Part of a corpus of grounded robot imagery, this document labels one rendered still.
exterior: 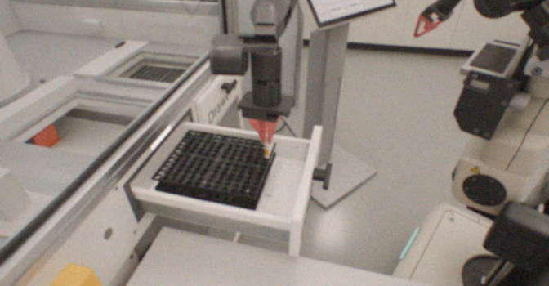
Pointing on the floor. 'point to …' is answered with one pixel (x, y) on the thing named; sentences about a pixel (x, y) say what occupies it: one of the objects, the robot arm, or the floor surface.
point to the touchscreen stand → (325, 78)
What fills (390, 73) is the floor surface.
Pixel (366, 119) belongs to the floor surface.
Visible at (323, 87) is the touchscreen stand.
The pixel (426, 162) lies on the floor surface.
